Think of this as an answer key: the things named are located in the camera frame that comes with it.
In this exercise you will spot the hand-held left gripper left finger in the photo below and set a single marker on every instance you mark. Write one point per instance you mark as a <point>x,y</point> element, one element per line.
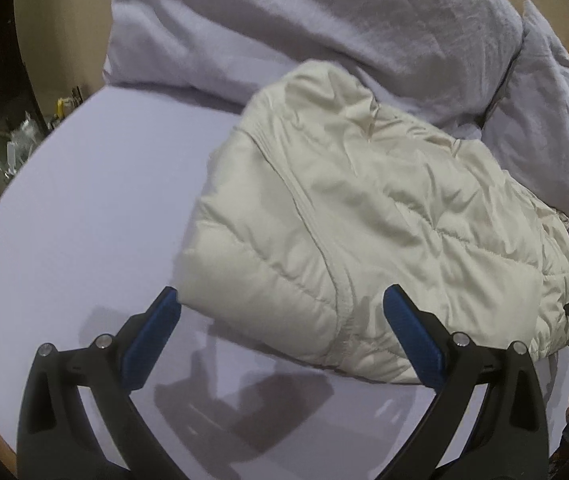
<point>152,340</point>

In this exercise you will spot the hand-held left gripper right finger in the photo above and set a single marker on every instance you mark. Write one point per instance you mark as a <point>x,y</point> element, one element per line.
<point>414,335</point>

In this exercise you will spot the cream puffer jacket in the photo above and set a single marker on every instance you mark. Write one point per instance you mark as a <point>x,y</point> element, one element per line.
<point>374,220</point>

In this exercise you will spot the bed with lavender sheet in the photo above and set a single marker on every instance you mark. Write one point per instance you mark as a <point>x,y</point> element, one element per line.
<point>89,240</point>

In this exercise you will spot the small lavender pillow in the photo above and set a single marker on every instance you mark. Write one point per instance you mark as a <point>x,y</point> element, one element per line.
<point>549,125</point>

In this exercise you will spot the clear plastic bag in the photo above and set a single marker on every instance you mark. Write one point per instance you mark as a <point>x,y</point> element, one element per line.
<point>27,127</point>

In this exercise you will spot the large lavender pillow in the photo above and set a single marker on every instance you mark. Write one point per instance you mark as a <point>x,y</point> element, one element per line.
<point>314,20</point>

